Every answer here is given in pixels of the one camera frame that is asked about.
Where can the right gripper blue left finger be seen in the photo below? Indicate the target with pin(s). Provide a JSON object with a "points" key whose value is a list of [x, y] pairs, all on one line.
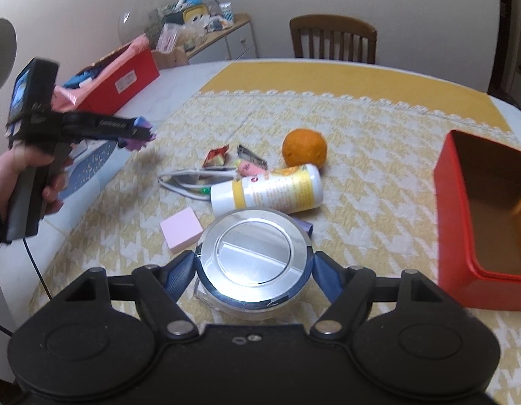
{"points": [[158, 290]]}

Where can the pink sticky note block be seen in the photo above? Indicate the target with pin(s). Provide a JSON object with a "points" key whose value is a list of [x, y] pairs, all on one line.
{"points": [[181, 230]]}

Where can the pink eraser tube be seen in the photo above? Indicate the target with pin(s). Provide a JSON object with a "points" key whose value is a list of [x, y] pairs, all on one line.
{"points": [[249, 169]]}

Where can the silver nail clipper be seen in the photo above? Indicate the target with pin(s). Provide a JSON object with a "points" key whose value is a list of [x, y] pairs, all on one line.
{"points": [[245, 154]]}

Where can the round silver lidded jar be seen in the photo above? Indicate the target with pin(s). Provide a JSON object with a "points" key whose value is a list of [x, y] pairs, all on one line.
{"points": [[252, 263]]}

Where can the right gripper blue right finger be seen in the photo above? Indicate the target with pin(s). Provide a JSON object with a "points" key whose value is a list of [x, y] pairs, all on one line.
{"points": [[349, 291]]}

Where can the white yellow vitamin bottle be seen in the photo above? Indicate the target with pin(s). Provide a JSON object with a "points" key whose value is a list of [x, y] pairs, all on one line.
{"points": [[288, 190]]}

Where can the wooden side cabinet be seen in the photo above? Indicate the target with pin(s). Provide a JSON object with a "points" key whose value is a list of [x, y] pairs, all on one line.
{"points": [[237, 42]]}

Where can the orange fruit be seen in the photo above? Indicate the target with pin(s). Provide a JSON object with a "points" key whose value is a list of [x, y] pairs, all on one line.
{"points": [[304, 146]]}

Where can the purple toy pony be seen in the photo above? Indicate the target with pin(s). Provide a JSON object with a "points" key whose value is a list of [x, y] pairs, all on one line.
{"points": [[143, 134]]}

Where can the yellow houndstooth tablecloth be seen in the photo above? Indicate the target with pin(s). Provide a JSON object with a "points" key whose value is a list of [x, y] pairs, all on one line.
{"points": [[384, 130]]}

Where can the wooden chair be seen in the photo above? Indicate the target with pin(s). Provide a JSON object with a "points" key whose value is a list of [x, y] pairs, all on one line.
{"points": [[333, 37]]}

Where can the white sunglasses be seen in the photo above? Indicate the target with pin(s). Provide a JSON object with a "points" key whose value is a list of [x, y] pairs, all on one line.
{"points": [[187, 182]]}

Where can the red tin box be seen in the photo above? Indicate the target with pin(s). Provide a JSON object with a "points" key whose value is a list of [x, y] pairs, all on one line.
{"points": [[478, 197]]}

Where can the purple eraser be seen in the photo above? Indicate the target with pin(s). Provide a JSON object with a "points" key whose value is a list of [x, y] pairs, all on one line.
{"points": [[306, 226]]}

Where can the blue patterned placemat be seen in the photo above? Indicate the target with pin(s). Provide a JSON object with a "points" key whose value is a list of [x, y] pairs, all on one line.
{"points": [[88, 158]]}

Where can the red snack packet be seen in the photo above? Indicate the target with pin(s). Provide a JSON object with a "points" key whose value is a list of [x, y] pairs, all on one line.
{"points": [[216, 157]]}

